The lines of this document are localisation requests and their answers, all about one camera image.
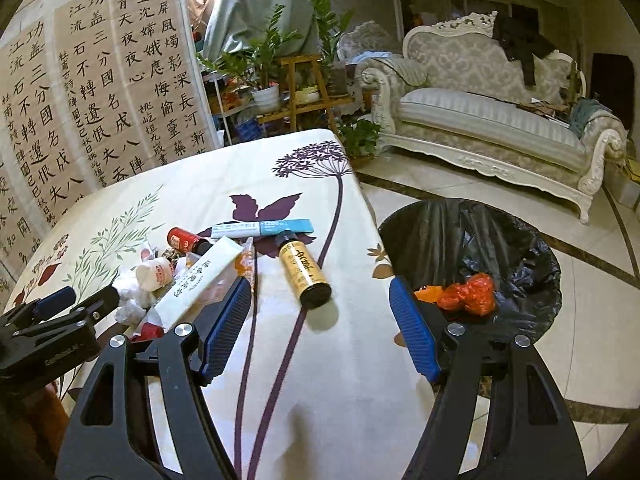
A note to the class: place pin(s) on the potted plant white pot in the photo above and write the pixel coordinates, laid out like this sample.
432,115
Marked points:
257,65

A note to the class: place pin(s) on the crumpled white tissue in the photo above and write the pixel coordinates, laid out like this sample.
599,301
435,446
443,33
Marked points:
134,301

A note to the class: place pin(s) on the orange red plastic bag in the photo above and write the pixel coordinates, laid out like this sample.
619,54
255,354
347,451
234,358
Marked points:
475,296

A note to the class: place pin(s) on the red small bottle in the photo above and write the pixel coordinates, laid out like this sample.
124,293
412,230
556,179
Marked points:
184,242

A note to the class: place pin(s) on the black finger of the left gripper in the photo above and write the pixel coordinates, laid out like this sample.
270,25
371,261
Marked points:
99,305

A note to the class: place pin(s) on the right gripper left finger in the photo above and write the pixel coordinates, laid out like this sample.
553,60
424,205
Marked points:
111,433

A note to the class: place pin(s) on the blue white long box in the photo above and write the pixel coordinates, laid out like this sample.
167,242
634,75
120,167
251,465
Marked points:
260,228

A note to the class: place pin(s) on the white green-lettered sachet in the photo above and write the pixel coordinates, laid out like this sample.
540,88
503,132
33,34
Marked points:
183,295

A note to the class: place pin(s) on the floral cream tablecloth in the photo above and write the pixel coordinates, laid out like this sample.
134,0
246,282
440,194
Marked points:
345,422

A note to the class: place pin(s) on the gold herbal drink bottle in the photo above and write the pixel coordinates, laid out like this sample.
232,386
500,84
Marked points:
309,285

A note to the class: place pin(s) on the calligraphy folding screen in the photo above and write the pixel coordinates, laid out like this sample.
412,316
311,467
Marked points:
93,92

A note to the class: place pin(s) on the grey green curtain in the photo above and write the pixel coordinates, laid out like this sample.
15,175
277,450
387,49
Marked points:
233,23

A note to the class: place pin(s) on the wooden plant stand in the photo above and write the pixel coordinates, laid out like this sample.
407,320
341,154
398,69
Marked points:
304,100

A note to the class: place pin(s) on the dark clothing on sofa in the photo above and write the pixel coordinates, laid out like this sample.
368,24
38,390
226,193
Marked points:
520,43

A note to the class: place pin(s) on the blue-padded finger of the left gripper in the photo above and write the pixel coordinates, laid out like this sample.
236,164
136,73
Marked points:
53,304

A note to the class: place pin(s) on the black bin bag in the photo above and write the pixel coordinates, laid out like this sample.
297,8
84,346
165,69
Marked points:
448,240

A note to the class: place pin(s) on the clear orange snack wrapper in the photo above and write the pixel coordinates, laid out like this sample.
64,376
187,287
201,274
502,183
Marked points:
243,265

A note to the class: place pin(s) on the tall green plant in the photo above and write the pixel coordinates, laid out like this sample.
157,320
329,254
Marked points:
331,27

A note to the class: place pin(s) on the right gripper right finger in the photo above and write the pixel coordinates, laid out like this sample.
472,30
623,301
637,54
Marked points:
498,413

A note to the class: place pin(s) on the small green floor plant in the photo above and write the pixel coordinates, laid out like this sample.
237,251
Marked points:
359,137

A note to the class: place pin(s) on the ornate white sofa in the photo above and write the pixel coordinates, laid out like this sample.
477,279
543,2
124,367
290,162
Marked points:
454,94

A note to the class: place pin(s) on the small white yogurt bottle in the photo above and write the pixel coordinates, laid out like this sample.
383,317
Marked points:
154,274

